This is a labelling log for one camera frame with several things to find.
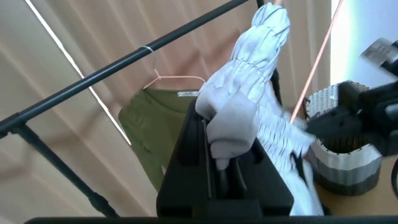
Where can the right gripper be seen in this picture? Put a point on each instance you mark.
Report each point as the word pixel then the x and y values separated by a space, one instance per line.
pixel 377 115

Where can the white laundry basket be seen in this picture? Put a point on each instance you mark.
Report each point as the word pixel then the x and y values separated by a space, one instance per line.
pixel 345 165

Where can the green long-sleeved shirt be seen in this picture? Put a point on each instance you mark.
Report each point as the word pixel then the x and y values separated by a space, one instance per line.
pixel 152 130

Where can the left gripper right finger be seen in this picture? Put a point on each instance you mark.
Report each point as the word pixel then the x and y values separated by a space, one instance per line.
pixel 264 193

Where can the pale blue garment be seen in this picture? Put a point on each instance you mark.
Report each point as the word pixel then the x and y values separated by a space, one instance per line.
pixel 248 93

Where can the black clothes rack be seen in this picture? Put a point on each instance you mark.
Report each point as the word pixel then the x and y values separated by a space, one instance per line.
pixel 93 74

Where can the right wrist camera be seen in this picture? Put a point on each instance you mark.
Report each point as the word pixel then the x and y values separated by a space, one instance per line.
pixel 381 54

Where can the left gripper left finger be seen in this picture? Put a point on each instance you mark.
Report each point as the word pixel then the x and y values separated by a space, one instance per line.
pixel 183 186

